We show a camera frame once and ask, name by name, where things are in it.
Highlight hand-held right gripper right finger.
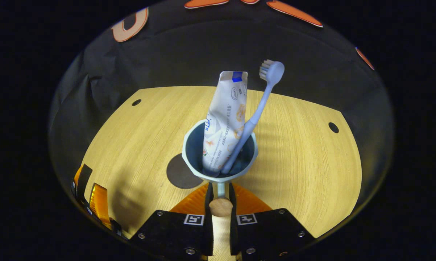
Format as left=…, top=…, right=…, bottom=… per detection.
left=228, top=182, right=316, bottom=261

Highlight blue cup with wooden handle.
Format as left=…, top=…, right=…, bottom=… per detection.
left=182, top=119, right=259, bottom=218

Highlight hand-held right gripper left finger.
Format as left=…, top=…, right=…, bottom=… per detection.
left=137, top=182, right=215, bottom=261

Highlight dark round coaster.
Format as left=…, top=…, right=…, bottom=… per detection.
left=166, top=154, right=204, bottom=189

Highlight pale blue toothbrush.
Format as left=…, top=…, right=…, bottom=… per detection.
left=221, top=60, right=285, bottom=174

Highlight white toothpaste tube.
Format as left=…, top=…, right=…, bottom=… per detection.
left=202, top=71, right=248, bottom=173

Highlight black backdrop cloth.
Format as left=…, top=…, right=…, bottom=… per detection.
left=48, top=0, right=394, bottom=203

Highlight wooden desktop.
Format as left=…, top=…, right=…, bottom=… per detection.
left=81, top=86, right=362, bottom=261

